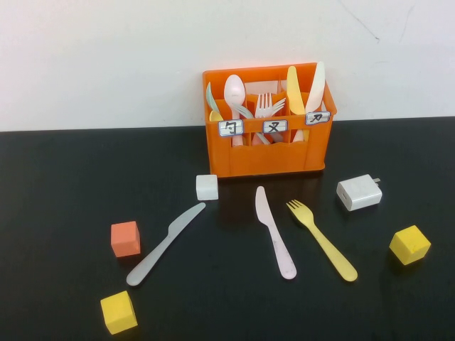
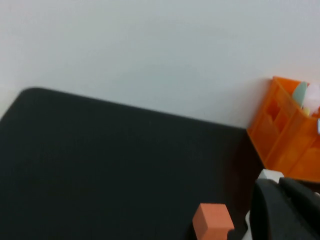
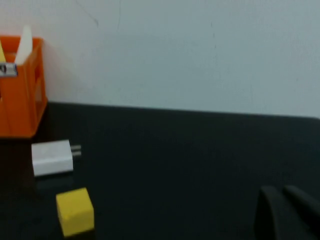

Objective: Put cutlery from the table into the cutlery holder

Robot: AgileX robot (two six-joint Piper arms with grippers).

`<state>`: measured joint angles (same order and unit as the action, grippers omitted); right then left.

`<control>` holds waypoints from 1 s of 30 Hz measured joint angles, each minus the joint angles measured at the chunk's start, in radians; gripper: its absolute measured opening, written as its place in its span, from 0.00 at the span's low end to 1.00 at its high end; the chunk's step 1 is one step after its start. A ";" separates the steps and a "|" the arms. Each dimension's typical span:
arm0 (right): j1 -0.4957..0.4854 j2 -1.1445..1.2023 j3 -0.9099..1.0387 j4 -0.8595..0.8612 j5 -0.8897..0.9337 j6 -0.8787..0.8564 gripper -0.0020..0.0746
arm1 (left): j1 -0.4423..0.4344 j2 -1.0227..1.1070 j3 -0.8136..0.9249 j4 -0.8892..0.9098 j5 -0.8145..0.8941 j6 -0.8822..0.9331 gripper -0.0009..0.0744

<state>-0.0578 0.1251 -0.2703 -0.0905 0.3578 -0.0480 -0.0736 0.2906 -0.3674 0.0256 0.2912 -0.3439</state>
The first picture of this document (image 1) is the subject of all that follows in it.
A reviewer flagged pink plastic knife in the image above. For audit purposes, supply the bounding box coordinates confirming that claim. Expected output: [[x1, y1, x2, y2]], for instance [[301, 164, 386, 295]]
[[255, 185, 298, 280]]

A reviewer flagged grey plastic knife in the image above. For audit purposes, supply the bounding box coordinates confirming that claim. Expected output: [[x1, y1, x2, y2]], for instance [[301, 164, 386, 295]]
[[126, 202, 207, 287]]

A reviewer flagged yellow plastic fork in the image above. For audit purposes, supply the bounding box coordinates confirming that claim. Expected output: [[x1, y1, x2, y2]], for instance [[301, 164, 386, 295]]
[[286, 199, 359, 283]]

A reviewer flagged orange plastic cutlery holder crate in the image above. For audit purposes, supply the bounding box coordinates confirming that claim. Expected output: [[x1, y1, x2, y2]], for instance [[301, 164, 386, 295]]
[[202, 62, 338, 178]]

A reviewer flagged white cube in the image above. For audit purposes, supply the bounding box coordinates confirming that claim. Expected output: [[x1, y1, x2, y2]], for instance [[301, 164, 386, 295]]
[[196, 173, 220, 201]]

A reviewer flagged white spoon character label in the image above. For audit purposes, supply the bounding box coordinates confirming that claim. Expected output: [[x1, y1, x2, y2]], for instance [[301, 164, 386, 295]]
[[218, 119, 245, 137]]

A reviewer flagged white fork character label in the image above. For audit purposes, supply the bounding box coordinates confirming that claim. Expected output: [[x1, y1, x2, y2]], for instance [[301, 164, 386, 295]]
[[262, 119, 288, 134]]

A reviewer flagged pale green plastic spoon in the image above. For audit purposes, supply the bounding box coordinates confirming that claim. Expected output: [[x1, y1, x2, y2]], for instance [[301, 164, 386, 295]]
[[205, 82, 223, 120]]

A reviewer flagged pink plastic spoon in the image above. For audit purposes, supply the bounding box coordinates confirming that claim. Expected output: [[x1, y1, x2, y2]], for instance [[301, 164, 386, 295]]
[[223, 74, 247, 147]]

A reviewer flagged yellow plastic knife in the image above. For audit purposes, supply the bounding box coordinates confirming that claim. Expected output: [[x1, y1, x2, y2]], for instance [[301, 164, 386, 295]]
[[286, 65, 311, 143]]

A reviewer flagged white knife character label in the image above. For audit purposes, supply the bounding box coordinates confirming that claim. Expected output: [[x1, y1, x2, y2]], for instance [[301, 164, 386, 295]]
[[305, 111, 331, 126]]

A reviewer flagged cream plastic knife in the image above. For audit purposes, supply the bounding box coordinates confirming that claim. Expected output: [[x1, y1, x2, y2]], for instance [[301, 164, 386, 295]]
[[305, 61, 326, 112]]

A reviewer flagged orange cube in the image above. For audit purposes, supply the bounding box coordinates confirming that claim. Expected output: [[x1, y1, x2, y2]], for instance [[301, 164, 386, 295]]
[[110, 220, 141, 258]]

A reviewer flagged yellow cube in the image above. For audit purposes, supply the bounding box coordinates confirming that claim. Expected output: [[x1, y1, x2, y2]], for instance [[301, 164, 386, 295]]
[[100, 290, 139, 335], [389, 224, 432, 266]]

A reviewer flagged white usb wall charger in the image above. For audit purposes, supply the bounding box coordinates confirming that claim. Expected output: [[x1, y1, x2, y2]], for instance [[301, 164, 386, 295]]
[[336, 173, 383, 212]]

